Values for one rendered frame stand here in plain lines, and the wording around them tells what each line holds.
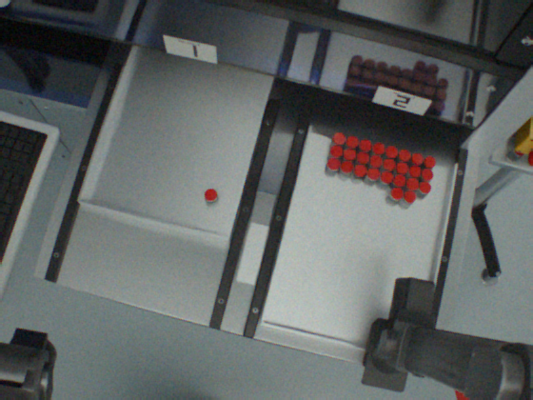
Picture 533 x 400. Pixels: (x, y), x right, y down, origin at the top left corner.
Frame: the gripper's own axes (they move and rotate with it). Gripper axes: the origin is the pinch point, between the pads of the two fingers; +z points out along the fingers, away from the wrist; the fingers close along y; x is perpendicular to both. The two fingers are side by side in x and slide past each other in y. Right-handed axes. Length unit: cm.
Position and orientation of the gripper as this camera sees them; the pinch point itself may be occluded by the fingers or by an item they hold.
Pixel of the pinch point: (378, 358)
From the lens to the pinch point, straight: 110.7
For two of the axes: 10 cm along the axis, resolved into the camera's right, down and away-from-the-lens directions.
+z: -0.4, 2.8, 9.6
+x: -9.7, -2.4, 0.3
